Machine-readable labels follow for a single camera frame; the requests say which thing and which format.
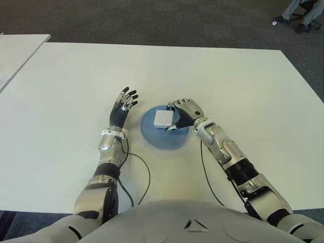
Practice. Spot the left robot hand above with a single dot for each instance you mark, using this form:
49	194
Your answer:
117	116

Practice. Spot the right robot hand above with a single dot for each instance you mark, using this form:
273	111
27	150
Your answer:
191	111

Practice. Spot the white charger plug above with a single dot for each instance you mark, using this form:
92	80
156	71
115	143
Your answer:
163	119

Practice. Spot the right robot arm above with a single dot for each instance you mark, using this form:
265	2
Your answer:
227	154

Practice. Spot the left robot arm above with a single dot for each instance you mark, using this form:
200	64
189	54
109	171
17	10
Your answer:
108	154

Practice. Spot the blue round plate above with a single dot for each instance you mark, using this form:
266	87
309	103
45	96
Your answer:
162	139

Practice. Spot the grey robot torso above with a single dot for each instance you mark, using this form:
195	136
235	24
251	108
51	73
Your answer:
172	225

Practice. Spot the white side table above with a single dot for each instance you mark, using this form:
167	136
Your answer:
17	54

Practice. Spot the black office chair base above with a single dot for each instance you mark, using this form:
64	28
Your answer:
297	15

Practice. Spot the seated person legs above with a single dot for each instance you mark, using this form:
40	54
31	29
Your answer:
310	14

